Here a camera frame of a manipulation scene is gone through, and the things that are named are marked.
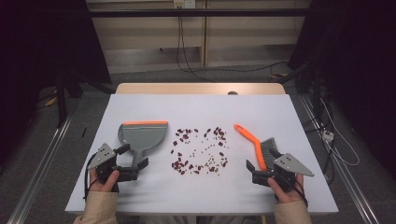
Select white wall socket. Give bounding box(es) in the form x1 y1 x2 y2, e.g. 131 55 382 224
173 0 197 9

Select red beans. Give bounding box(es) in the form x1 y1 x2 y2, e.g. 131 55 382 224
170 125 230 176

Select person's left hand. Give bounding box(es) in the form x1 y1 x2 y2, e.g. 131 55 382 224
88 169 121 193

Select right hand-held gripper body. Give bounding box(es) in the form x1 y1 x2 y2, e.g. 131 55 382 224
251 152 315 192

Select person's legs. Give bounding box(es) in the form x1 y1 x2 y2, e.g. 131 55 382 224
136 214 266 224

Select black hanging cable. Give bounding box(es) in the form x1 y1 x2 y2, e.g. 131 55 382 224
176 15 217 83

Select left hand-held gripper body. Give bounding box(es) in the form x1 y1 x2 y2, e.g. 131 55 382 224
88 143 140 192

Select black horizontal crossbar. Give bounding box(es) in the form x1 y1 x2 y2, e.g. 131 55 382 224
88 8 312 19

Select white cable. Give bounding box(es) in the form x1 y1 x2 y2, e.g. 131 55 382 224
319 97 361 167

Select dark curtain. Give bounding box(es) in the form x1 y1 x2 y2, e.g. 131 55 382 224
288 0 396 180
0 0 112 169

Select person's right hand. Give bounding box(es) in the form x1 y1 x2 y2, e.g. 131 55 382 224
267 173 305 205

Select small tan beans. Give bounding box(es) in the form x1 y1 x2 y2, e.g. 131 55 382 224
186 136 230 169

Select orange brush grey bristles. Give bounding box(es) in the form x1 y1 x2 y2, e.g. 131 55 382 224
233 123 281 173

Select metal floor rail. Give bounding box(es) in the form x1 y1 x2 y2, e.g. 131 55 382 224
299 94 380 224
7 114 75 224

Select black metal stand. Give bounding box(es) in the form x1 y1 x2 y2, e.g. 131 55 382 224
53 68 116 129
277 60 332 175

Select grey dustpan orange lip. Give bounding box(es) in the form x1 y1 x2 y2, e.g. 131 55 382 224
117 120 169 169

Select wooden table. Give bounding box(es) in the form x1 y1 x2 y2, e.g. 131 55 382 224
115 82 287 96

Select white power adapter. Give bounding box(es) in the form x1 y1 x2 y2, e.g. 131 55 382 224
321 129 335 143

